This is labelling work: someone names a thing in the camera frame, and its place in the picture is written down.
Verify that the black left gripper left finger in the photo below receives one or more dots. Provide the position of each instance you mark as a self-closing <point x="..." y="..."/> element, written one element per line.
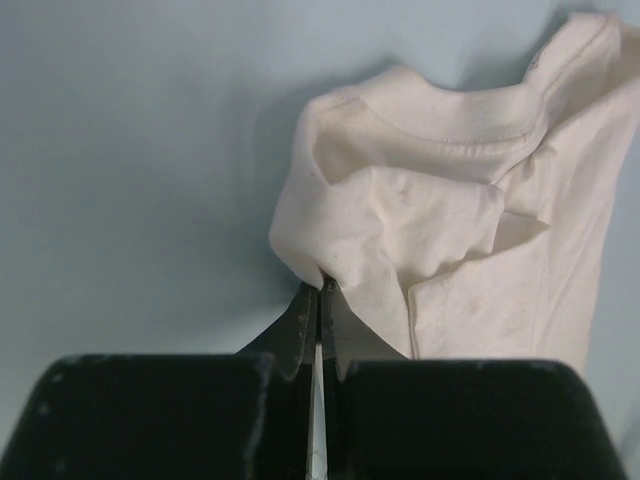
<point x="246" y="415"/>

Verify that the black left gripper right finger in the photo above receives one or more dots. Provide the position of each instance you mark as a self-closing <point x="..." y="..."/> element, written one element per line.
<point x="388" y="417"/>

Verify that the cream white t shirt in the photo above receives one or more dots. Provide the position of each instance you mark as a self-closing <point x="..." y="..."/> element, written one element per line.
<point x="468" y="225"/>

